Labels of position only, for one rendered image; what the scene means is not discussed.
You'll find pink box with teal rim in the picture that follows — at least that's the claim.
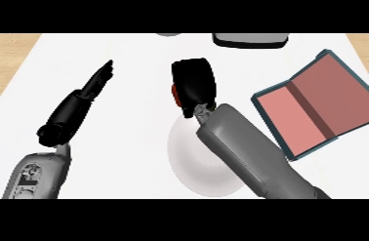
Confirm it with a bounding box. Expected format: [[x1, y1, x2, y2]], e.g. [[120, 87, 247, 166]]
[[251, 49, 369, 162]]

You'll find white plate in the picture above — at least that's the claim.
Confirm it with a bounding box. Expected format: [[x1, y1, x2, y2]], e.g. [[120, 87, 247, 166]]
[[166, 116, 250, 198]]

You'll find grey and black appliance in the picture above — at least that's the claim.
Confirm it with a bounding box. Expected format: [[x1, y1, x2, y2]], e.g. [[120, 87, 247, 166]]
[[213, 33, 291, 50]]

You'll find red bell pepper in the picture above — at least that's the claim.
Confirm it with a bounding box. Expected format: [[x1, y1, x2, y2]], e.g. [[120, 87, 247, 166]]
[[172, 83, 185, 108]]

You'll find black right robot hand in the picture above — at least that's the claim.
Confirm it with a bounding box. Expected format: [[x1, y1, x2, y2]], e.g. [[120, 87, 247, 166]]
[[170, 58, 217, 119]]

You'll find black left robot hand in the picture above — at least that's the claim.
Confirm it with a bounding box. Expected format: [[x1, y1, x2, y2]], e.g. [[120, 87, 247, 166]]
[[36, 59, 116, 148]]

